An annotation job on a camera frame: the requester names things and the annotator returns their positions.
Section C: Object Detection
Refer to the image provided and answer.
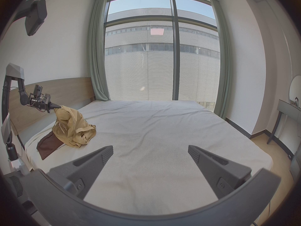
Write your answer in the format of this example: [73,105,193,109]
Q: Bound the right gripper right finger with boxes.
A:
[188,145,253,200]

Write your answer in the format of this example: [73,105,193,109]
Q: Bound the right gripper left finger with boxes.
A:
[48,145,114,200]

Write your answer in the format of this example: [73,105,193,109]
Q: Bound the tan shorts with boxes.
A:
[52,105,97,148]

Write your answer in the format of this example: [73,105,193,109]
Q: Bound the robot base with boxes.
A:
[2,158,38,218]

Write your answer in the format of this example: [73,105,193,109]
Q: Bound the bed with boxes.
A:
[8,77,274,216]

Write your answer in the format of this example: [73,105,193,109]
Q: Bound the brown garment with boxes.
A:
[36,130,66,161]

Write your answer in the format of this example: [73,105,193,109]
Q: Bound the grey-green curtain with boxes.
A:
[88,0,111,101]
[209,0,232,119]

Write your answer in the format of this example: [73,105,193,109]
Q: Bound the grey dressing table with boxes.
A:
[266,99,301,150]

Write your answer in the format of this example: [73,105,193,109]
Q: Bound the window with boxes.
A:
[103,0,222,113]

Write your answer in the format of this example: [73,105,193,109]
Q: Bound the round mirror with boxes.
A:
[289,75,301,104]

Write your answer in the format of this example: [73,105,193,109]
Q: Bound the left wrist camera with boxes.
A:
[34,84,45,98]

